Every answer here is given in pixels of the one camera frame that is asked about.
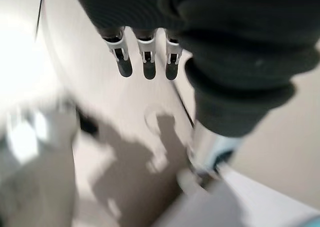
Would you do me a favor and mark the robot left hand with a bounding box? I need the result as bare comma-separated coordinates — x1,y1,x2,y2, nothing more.
72,0,320,175

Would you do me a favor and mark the white medical cart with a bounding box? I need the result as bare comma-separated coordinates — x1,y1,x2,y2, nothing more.
153,161,320,227

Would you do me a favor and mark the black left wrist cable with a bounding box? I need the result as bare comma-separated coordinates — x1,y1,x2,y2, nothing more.
34,0,46,43

